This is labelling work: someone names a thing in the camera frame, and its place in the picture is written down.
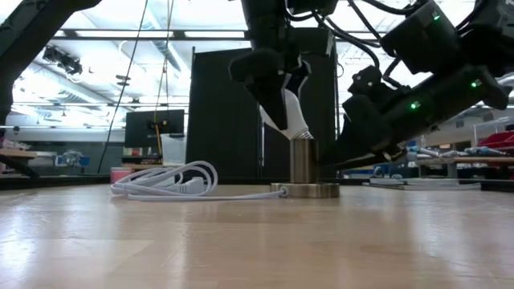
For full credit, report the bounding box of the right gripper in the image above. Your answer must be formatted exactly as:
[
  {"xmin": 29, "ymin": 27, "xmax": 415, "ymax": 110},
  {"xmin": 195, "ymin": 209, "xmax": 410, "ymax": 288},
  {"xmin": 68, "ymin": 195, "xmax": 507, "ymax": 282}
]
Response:
[{"xmin": 318, "ymin": 93, "xmax": 415, "ymax": 170}]

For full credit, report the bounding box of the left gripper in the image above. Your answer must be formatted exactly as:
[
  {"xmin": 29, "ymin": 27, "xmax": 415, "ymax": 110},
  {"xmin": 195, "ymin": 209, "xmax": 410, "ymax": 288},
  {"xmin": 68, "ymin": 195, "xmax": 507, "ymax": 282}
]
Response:
[{"xmin": 228, "ymin": 47, "xmax": 312, "ymax": 132}]

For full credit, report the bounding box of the white lightbulb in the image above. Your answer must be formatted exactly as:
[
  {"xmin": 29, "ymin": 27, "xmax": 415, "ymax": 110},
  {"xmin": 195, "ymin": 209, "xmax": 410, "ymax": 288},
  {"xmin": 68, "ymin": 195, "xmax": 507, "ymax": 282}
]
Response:
[{"xmin": 259, "ymin": 88, "xmax": 315, "ymax": 141}]

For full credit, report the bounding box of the metal lamp socket stand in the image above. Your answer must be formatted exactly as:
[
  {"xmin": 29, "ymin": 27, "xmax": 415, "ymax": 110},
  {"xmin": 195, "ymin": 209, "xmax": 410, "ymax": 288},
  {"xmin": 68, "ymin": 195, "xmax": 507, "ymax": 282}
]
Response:
[{"xmin": 270, "ymin": 137, "xmax": 341, "ymax": 200}]

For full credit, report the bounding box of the black partition panel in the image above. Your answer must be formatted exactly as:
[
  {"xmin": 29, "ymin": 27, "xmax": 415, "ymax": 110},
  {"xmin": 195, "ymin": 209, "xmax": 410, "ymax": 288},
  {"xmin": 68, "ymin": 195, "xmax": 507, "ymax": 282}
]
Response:
[
  {"xmin": 185, "ymin": 47, "xmax": 264, "ymax": 181},
  {"xmin": 263, "ymin": 27, "xmax": 338, "ymax": 181}
]

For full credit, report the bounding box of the wooden workbench with tools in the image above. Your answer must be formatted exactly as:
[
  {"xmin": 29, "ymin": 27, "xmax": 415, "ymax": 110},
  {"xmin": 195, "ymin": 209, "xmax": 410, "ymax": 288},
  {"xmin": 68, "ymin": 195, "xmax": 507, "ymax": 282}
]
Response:
[{"xmin": 415, "ymin": 155, "xmax": 514, "ymax": 178}]

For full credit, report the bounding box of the translucent plastic container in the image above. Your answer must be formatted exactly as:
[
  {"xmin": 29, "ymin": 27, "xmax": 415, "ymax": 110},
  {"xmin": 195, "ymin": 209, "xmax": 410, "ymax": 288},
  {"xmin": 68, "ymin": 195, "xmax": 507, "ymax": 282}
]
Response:
[{"xmin": 160, "ymin": 134, "xmax": 188, "ymax": 166}]

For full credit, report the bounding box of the black computer monitor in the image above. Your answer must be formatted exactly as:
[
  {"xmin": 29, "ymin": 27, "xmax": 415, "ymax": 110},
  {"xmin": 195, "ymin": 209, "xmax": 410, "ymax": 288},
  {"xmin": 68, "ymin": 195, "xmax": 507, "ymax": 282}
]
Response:
[{"xmin": 124, "ymin": 109, "xmax": 186, "ymax": 149}]

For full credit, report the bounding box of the red storage bin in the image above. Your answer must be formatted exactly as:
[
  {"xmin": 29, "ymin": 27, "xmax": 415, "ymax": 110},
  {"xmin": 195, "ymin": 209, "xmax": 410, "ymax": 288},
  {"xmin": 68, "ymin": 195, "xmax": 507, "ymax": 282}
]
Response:
[{"xmin": 475, "ymin": 130, "xmax": 514, "ymax": 153}]

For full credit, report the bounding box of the black ceiling-hung device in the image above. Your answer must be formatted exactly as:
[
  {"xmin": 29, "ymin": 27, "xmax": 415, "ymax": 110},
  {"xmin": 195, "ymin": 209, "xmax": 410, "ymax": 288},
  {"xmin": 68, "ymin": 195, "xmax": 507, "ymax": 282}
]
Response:
[{"xmin": 41, "ymin": 45, "xmax": 84, "ymax": 77}]

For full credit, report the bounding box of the wooden side table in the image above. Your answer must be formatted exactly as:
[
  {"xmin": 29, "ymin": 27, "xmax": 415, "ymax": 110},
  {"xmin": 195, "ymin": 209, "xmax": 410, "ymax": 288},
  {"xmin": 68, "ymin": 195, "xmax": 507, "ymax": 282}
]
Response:
[{"xmin": 0, "ymin": 149, "xmax": 41, "ymax": 180}]

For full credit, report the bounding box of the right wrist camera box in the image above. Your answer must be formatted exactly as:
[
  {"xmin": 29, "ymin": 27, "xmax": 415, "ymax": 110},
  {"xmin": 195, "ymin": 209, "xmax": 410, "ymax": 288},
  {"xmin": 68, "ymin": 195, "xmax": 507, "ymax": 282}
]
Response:
[{"xmin": 347, "ymin": 64, "xmax": 399, "ymax": 106}]

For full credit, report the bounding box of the black looped cable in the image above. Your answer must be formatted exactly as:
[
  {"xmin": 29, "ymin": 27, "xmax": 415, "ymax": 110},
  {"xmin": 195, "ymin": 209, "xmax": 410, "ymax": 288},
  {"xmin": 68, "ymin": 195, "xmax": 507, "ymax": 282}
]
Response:
[{"xmin": 284, "ymin": 0, "xmax": 425, "ymax": 90}]

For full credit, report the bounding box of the hanging yellow strap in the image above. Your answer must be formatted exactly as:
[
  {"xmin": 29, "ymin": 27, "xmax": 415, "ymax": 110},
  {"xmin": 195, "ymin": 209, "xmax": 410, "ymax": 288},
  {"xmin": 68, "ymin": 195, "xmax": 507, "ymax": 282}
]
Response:
[{"xmin": 153, "ymin": 0, "xmax": 176, "ymax": 158}]

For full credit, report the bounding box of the white power cord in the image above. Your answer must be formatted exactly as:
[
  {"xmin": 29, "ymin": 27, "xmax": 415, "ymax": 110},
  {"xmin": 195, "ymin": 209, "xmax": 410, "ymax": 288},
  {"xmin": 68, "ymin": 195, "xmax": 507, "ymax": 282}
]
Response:
[{"xmin": 109, "ymin": 160, "xmax": 289, "ymax": 202}]

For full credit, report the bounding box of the hanging black cable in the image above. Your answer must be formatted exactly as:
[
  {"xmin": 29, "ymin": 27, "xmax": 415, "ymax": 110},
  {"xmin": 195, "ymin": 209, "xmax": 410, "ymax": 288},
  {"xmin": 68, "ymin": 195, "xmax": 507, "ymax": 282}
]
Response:
[{"xmin": 97, "ymin": 0, "xmax": 149, "ymax": 173}]

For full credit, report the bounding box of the black aluminium table frame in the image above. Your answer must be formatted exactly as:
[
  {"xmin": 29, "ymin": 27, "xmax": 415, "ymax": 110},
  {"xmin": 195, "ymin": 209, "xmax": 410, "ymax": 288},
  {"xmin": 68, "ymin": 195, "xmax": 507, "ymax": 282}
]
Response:
[{"xmin": 0, "ymin": 175, "xmax": 514, "ymax": 192}]

